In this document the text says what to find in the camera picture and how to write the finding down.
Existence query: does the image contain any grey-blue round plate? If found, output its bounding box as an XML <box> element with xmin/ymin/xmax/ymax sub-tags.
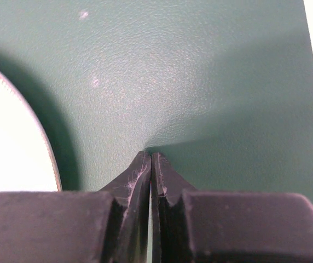
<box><xmin>0</xmin><ymin>72</ymin><xmax>62</xmax><ymax>192</ymax></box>

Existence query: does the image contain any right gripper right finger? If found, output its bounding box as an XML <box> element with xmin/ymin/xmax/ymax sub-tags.
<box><xmin>151</xmin><ymin>153</ymin><xmax>313</xmax><ymax>262</ymax></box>

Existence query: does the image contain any dark green placemat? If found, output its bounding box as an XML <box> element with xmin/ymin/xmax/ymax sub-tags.
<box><xmin>0</xmin><ymin>1</ymin><xmax>313</xmax><ymax>203</ymax></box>

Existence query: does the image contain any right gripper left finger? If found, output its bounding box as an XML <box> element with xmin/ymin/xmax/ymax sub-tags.
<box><xmin>0</xmin><ymin>151</ymin><xmax>151</xmax><ymax>262</ymax></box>

